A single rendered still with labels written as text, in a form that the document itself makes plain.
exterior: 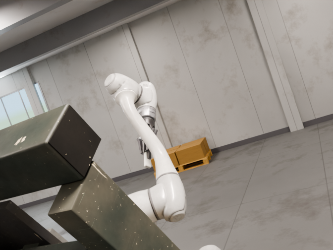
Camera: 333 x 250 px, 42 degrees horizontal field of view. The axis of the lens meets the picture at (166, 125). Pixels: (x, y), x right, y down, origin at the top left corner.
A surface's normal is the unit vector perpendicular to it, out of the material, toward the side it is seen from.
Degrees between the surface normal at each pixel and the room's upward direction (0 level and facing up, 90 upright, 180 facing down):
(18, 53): 90
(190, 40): 90
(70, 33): 90
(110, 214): 90
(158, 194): 48
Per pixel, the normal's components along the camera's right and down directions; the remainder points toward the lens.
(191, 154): -0.21, 0.16
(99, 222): 0.82, -0.25
